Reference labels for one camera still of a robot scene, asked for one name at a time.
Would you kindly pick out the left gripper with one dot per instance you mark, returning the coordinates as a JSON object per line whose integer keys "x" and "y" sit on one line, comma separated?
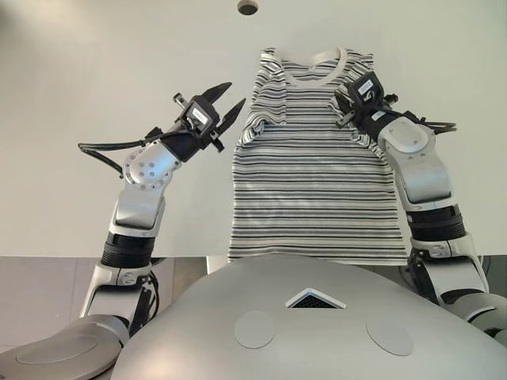
{"x": 186, "y": 144}

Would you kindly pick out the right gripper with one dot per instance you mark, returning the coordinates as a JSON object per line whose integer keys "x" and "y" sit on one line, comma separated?
{"x": 374, "y": 122}

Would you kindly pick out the striped T-shirt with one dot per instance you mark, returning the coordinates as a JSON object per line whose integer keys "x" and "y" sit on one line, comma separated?
{"x": 309, "y": 178}

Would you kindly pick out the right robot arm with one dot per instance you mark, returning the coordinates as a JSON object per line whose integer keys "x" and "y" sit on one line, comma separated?
{"x": 425, "y": 178}

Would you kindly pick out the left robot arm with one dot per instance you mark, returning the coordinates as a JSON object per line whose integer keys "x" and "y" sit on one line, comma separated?
{"x": 136, "y": 206}

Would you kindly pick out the robot body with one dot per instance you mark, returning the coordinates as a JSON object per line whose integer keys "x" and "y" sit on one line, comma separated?
{"x": 301, "y": 316}

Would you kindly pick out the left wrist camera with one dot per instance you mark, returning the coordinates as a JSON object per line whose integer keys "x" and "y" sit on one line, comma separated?
{"x": 199, "y": 115}

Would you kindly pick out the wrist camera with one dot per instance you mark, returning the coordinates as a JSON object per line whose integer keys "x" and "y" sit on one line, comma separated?
{"x": 199, "y": 115}
{"x": 366, "y": 90}

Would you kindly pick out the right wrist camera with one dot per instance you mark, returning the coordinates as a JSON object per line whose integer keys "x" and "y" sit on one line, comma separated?
{"x": 366, "y": 90}

